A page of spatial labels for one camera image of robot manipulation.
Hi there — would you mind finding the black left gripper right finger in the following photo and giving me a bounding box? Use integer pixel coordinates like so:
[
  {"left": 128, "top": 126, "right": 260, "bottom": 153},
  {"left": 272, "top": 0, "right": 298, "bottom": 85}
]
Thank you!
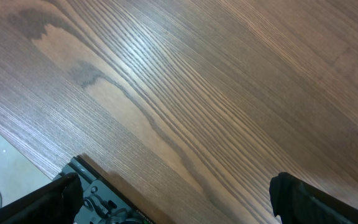
[{"left": 269, "top": 172, "right": 358, "bottom": 224}]

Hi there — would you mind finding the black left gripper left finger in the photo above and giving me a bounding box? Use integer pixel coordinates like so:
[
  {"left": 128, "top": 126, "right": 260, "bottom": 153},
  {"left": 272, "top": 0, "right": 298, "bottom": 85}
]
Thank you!
[{"left": 0, "top": 172, "right": 83, "bottom": 224}]

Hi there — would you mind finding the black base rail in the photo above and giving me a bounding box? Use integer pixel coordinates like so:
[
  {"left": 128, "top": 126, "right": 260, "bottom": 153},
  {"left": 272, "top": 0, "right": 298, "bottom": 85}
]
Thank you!
[{"left": 53, "top": 156, "right": 154, "bottom": 224}]

